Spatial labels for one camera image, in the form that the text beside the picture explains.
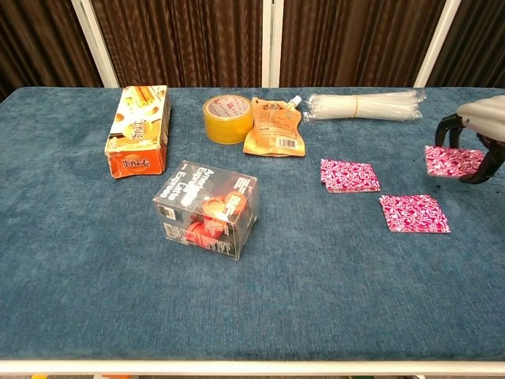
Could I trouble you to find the blue table cloth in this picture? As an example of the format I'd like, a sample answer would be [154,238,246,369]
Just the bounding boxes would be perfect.
[0,86,505,362]

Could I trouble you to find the orange spout pouch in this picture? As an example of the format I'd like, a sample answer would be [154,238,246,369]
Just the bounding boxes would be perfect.
[241,95,308,159]

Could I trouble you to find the clear plastic capsule box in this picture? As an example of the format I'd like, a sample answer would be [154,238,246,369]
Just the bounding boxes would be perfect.
[151,159,260,263]

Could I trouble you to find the white divider frame post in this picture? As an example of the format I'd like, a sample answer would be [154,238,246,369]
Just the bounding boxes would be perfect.
[413,0,463,88]
[260,0,284,88]
[70,0,120,88]

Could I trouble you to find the bundle of wrapped white straws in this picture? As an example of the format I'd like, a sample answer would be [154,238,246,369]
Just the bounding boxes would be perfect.
[303,89,428,124]

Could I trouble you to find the brown pleated divider panel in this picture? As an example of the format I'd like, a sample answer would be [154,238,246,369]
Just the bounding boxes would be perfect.
[0,0,104,100]
[427,0,505,88]
[90,0,264,88]
[279,0,446,88]

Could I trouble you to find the pink patterned packet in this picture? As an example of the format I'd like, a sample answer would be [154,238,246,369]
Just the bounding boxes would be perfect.
[424,144,487,180]
[319,158,382,194]
[378,193,451,235]

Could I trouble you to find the orange snack box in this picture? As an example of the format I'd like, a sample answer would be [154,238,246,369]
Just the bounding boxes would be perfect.
[103,84,172,180]

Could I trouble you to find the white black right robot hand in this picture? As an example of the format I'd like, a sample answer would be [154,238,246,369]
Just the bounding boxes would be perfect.
[435,94,505,186]

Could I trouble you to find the yellow packing tape roll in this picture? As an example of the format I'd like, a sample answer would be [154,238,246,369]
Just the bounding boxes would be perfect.
[202,94,255,145]

